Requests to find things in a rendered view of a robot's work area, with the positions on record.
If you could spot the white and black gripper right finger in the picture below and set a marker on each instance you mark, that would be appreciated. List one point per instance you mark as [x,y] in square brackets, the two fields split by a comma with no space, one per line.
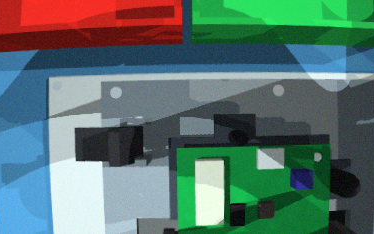
[335,227]

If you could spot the green circuit board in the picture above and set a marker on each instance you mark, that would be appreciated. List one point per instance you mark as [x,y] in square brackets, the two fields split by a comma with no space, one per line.
[253,189]

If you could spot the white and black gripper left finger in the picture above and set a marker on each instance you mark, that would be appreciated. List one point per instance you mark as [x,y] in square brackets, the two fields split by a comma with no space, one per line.
[170,231]

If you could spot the green bin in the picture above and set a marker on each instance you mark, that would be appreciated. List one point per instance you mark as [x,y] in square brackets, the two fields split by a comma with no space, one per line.
[222,22]

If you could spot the red open-top bin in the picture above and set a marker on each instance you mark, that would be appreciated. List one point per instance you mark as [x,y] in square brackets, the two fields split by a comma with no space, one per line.
[91,23]

